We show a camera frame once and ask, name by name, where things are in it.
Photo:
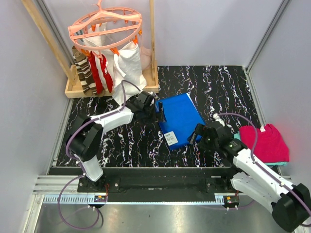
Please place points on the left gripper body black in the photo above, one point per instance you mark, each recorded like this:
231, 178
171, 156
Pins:
149, 115

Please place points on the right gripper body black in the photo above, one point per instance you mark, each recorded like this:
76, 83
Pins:
207, 143

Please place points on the blue plastic folder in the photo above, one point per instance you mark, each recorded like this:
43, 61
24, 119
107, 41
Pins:
181, 117

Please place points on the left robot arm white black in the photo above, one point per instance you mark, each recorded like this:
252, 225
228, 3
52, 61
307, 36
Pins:
86, 133

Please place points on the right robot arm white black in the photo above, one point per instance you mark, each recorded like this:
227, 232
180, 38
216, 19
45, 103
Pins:
289, 204

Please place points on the teal folded garment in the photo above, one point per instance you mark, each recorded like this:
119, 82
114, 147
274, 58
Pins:
237, 136

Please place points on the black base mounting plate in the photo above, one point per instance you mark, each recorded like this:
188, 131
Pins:
118, 184

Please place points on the red white striped sock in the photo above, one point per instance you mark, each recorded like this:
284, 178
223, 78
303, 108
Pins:
101, 76

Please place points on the black marble pattern mat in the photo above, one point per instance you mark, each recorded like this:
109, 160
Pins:
213, 89

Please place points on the pink folded t-shirt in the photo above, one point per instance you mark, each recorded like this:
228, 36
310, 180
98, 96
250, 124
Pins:
270, 147

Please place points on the white hanging towel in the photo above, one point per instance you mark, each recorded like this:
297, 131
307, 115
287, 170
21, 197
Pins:
128, 78

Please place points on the pale pink hanging cloth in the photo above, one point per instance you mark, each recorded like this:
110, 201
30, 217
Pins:
145, 57

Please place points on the brown striped sock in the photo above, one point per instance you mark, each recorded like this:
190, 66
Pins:
84, 72

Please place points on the white cloth behind hanger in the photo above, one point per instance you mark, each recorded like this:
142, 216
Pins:
96, 41

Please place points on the pink round clip hanger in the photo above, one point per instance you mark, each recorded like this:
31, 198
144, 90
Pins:
123, 25

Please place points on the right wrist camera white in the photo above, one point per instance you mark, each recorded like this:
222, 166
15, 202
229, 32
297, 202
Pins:
217, 118

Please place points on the wooden rack frame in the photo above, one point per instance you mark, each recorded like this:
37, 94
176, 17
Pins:
41, 16

